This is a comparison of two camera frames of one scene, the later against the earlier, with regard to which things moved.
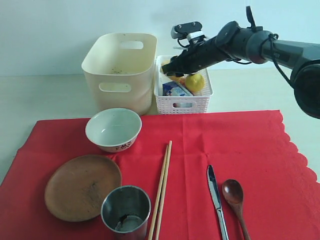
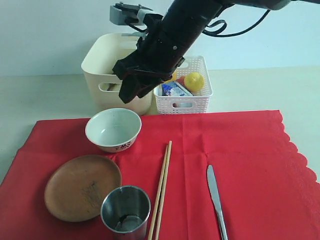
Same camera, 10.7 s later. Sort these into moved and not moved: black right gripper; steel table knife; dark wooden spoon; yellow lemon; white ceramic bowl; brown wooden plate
Moved: dark wooden spoon; black right gripper
Not moved: brown wooden plate; yellow lemon; steel table knife; white ceramic bowl
